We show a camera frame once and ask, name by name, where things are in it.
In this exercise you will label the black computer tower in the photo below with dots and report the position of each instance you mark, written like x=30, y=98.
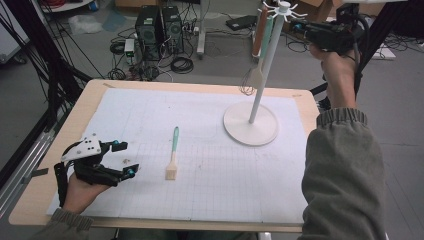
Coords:
x=172, y=28
x=148, y=30

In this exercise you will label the white post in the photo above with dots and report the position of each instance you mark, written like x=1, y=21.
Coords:
x=201, y=30

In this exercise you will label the white utensil stand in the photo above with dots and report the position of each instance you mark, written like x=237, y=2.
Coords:
x=253, y=130

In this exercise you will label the white grid mat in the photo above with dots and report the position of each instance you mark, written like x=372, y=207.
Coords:
x=200, y=186

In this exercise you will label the white cabinet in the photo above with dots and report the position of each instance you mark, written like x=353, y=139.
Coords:
x=10, y=36

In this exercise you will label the flat black device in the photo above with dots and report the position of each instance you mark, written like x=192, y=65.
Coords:
x=240, y=22

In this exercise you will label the brown cardboard box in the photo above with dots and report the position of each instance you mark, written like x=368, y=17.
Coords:
x=316, y=11

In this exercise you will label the small white device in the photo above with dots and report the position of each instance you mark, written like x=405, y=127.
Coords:
x=129, y=48

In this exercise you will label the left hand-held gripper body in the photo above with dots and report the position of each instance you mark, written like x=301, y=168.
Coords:
x=83, y=150

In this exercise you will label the aluminium rail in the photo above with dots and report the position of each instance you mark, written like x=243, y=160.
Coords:
x=26, y=160

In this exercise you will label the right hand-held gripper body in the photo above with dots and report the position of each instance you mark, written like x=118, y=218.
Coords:
x=333, y=35

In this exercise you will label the white board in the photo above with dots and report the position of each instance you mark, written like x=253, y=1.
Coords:
x=385, y=53

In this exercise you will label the black metal frame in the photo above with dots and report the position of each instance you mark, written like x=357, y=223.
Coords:
x=386, y=30
x=50, y=66

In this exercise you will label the clear plastic bag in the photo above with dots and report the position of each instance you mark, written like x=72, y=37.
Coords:
x=85, y=24

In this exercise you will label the person's right hand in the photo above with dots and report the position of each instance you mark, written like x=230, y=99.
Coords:
x=336, y=76

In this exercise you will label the person's left hand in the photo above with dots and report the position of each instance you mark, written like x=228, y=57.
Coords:
x=81, y=196

